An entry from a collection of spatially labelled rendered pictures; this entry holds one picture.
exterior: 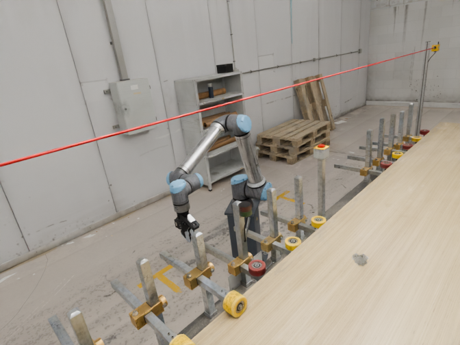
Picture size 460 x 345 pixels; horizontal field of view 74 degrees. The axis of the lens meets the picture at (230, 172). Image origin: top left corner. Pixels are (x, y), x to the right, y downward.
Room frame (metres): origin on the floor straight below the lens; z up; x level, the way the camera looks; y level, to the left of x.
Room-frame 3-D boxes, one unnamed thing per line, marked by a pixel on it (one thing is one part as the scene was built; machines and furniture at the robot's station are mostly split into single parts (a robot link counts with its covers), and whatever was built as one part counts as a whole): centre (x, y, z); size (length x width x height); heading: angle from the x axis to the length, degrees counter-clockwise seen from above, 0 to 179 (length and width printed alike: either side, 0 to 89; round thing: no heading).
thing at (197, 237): (1.08, 0.17, 0.91); 0.03 x 0.03 x 0.48; 43
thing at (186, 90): (4.44, 0.13, 0.78); 0.90 x 0.45 x 1.55; 132
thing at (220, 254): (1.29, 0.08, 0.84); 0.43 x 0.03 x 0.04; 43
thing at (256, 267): (1.13, -0.07, 0.85); 0.08 x 0.08 x 0.11
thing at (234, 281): (1.29, -0.02, 0.75); 0.26 x 0.01 x 0.10; 133
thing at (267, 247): (1.40, -0.18, 0.83); 0.13 x 0.06 x 0.05; 133
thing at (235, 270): (1.23, 0.00, 0.85); 0.13 x 0.06 x 0.05; 133
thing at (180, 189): (1.53, 0.29, 1.14); 0.10 x 0.09 x 0.12; 143
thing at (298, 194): (1.59, -0.38, 0.88); 0.03 x 0.03 x 0.48; 43
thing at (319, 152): (1.76, -0.58, 1.18); 0.07 x 0.07 x 0.08; 43
